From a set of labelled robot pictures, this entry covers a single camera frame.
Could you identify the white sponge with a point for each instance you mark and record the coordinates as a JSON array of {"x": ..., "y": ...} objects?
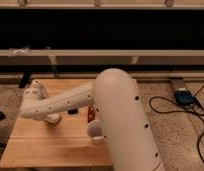
[{"x": 53, "y": 118}]

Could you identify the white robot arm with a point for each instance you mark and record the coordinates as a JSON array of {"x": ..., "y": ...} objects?
[{"x": 116, "y": 98}]

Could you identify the red small bottle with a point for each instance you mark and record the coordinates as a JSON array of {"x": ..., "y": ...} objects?
[{"x": 91, "y": 113}]

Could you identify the small black block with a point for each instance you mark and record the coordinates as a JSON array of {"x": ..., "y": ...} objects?
[{"x": 73, "y": 111}]

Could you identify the white plastic cup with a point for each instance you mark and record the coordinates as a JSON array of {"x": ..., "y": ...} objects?
[{"x": 94, "y": 132}]

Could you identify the blue power adapter box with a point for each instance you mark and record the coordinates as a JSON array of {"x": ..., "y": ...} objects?
[{"x": 184, "y": 97}]

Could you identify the white horizontal rail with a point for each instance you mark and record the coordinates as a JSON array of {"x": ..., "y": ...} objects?
[{"x": 101, "y": 57}]

